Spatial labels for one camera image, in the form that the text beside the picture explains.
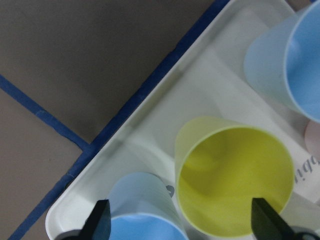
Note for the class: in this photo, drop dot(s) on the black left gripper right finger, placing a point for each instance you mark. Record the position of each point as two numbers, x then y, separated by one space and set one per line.
267 224

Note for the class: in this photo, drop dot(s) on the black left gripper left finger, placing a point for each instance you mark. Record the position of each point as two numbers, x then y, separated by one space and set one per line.
97 226

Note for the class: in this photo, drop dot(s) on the yellow plastic cup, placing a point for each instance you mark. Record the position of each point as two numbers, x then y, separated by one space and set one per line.
220 166

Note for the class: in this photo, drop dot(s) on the near light blue cup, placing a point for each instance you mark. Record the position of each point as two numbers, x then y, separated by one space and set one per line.
141 209

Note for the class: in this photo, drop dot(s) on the light blue cup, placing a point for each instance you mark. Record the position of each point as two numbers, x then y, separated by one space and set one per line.
141 209
284 62

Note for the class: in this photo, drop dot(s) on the pink plastic cup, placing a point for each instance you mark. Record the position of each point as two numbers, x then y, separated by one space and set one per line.
312 138

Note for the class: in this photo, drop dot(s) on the far light blue cup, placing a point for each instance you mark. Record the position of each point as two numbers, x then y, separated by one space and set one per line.
284 62

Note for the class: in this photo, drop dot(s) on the white plastic tray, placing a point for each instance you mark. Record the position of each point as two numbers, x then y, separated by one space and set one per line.
208 80

